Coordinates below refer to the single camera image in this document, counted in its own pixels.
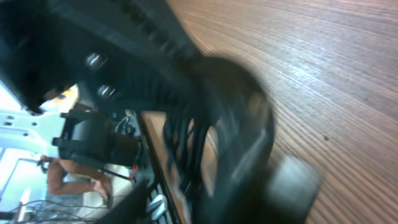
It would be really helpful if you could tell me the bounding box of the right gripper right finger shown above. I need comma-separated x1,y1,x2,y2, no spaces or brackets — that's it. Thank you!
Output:
164,57,322,223

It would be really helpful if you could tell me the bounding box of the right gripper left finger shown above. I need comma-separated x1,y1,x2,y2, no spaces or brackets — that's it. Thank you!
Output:
1,1,203,113

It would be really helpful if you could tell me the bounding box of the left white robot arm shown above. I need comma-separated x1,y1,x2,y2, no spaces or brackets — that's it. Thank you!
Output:
1,110,141,169

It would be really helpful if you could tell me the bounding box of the person in background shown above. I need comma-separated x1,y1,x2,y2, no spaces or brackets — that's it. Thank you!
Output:
39,155,113,208

